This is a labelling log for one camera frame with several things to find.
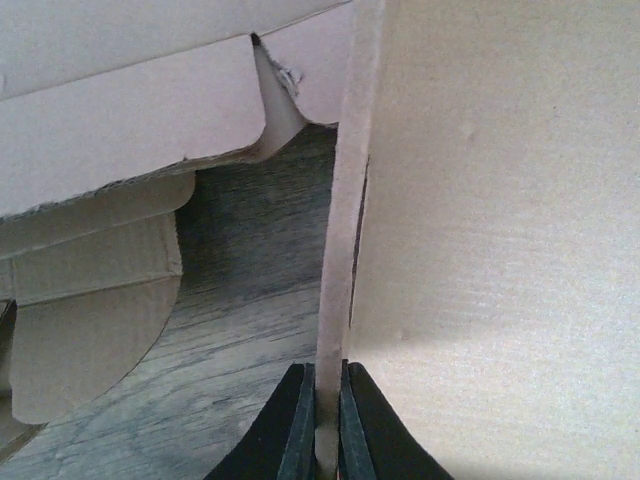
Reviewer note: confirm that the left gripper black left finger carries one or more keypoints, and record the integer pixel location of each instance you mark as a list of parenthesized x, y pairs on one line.
[(280, 442)]

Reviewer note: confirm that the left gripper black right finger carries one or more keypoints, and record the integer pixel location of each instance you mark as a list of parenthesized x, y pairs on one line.
[(373, 441)]

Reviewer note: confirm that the brown cardboard box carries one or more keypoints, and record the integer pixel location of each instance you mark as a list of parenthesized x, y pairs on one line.
[(446, 192)]

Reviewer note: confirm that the stack of flat cardboard blanks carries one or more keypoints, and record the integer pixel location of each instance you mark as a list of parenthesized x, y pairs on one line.
[(86, 290)]

